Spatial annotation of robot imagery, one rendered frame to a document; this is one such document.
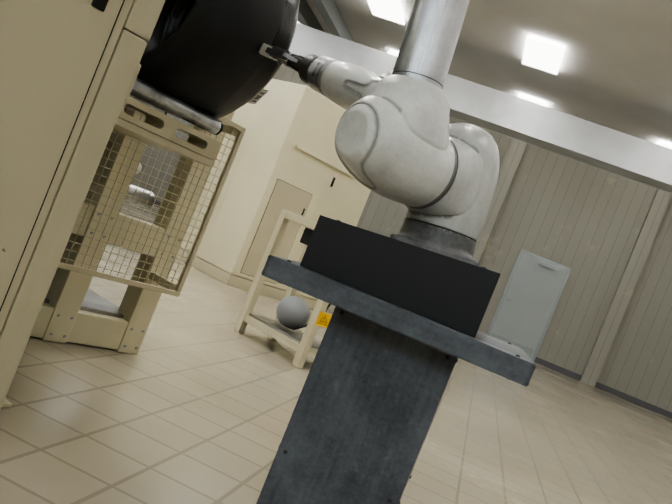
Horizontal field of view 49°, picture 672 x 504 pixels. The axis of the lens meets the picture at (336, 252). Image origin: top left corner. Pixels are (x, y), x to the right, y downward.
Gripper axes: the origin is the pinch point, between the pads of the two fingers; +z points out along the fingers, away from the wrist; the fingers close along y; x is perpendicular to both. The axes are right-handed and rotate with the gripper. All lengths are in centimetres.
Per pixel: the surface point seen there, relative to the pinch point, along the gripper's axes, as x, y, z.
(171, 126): 30.0, 9.9, 10.2
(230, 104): 17.2, -4.5, 10.2
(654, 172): -223, -1066, 306
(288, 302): 102, -203, 124
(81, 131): 33, 69, -52
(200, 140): 30.2, -3.3, 13.4
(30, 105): 32, 78, -53
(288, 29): -8.5, -5.6, 4.3
